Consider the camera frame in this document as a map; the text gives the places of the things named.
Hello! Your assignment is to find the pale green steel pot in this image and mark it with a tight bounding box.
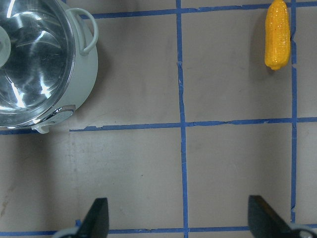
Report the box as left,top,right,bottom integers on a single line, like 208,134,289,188
0,0,99,134

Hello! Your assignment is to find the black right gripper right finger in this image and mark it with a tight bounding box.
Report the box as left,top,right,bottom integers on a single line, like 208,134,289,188
248,195,300,238

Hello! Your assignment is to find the yellow plastic corn cob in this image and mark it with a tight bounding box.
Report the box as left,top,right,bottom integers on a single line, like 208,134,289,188
264,0,291,71

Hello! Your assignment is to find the glass pot lid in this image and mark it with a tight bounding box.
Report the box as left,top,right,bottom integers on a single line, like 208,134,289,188
0,0,76,127

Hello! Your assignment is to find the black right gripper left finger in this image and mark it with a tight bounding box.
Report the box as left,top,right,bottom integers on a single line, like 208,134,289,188
76,198,109,238

